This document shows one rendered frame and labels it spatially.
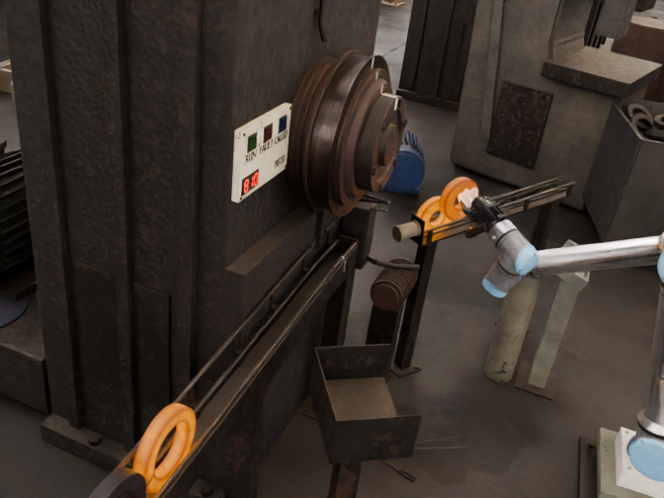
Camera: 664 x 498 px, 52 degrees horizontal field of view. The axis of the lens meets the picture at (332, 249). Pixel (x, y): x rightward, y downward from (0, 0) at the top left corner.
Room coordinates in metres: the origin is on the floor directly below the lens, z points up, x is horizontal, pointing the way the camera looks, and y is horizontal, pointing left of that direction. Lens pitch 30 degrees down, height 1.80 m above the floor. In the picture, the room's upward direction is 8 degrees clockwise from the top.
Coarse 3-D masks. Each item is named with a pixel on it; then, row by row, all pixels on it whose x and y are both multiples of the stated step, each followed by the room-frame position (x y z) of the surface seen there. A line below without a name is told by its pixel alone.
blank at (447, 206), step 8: (448, 184) 2.16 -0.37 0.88; (456, 184) 2.14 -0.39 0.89; (464, 184) 2.16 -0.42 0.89; (472, 184) 2.18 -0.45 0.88; (448, 192) 2.13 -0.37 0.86; (456, 192) 2.14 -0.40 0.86; (440, 200) 2.14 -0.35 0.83; (448, 200) 2.12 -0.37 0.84; (440, 208) 2.14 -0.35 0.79; (448, 208) 2.12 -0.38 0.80; (456, 208) 2.15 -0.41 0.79; (448, 216) 2.13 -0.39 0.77; (456, 216) 2.15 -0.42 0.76; (464, 216) 2.18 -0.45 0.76
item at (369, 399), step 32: (320, 352) 1.38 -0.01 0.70; (352, 352) 1.40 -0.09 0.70; (384, 352) 1.43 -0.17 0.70; (320, 384) 1.28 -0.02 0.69; (352, 384) 1.38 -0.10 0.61; (384, 384) 1.40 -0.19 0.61; (320, 416) 1.24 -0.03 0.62; (352, 416) 1.27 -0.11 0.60; (384, 416) 1.29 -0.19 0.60; (416, 416) 1.18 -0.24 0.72; (352, 448) 1.14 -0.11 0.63; (384, 448) 1.16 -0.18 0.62; (352, 480) 1.27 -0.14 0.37
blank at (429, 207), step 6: (432, 198) 2.25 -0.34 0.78; (438, 198) 2.25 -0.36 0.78; (426, 204) 2.23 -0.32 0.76; (432, 204) 2.22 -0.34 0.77; (438, 204) 2.23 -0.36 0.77; (420, 210) 2.22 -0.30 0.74; (426, 210) 2.21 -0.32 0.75; (432, 210) 2.22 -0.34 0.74; (420, 216) 2.20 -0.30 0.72; (426, 216) 2.21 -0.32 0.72; (444, 216) 2.26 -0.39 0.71; (426, 222) 2.21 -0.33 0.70; (432, 222) 2.26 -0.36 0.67; (438, 222) 2.26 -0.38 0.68; (444, 222) 2.26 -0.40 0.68; (426, 228) 2.22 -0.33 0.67; (438, 234) 2.25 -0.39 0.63
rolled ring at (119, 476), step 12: (120, 468) 0.89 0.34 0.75; (108, 480) 0.85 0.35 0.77; (120, 480) 0.85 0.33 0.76; (132, 480) 0.88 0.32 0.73; (144, 480) 0.91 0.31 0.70; (96, 492) 0.82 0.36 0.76; (108, 492) 0.82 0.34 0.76; (120, 492) 0.84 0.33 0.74; (132, 492) 0.89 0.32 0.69; (144, 492) 0.91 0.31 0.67
